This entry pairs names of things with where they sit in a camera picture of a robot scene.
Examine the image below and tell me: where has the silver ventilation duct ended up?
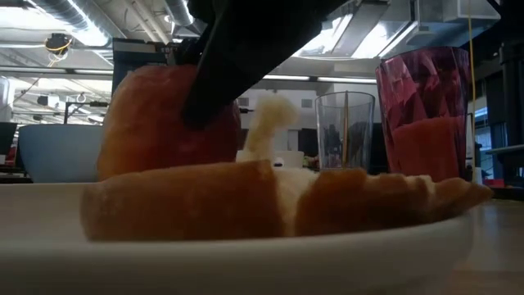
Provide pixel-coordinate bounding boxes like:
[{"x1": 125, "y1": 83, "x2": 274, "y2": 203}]
[{"x1": 30, "y1": 0, "x2": 111, "y2": 47}]

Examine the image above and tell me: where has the long ceiling light tube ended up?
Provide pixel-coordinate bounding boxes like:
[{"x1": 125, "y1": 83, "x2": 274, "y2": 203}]
[{"x1": 261, "y1": 75, "x2": 377, "y2": 84}]

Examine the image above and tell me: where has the clear drinking glass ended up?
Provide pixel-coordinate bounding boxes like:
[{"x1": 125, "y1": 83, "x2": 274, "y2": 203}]
[{"x1": 314, "y1": 90, "x2": 377, "y2": 172}]

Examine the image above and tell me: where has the white plate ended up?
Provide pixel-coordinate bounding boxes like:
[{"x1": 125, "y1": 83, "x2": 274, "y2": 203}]
[{"x1": 0, "y1": 182, "x2": 478, "y2": 295}]

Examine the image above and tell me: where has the yellow ceiling cord reel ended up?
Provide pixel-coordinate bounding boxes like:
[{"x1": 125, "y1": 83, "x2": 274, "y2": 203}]
[{"x1": 43, "y1": 32, "x2": 74, "y2": 57}]

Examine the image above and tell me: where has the black metal stand pole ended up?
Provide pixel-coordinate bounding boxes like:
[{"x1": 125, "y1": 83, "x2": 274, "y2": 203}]
[{"x1": 501, "y1": 40, "x2": 524, "y2": 185}]

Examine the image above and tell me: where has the black background monitor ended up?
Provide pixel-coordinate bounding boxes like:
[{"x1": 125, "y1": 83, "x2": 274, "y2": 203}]
[{"x1": 297, "y1": 128, "x2": 320, "y2": 159}]

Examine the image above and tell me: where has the pink tumbler with juice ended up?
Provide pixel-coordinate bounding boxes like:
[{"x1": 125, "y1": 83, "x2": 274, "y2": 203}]
[{"x1": 374, "y1": 45, "x2": 472, "y2": 184}]

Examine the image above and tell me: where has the red apple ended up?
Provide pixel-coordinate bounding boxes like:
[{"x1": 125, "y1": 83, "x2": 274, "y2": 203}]
[{"x1": 97, "y1": 63, "x2": 242, "y2": 181}]

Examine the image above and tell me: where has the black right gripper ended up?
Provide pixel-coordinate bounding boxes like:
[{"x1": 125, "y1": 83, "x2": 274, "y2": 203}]
[{"x1": 182, "y1": 0, "x2": 349, "y2": 129}]

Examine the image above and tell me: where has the blue cereal bowl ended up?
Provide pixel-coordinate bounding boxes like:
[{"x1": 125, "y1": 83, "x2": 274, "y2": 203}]
[{"x1": 16, "y1": 123, "x2": 104, "y2": 184}]

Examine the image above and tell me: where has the pale banana piece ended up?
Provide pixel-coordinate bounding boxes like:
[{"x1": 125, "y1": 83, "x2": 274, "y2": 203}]
[{"x1": 244, "y1": 93, "x2": 300, "y2": 164}]

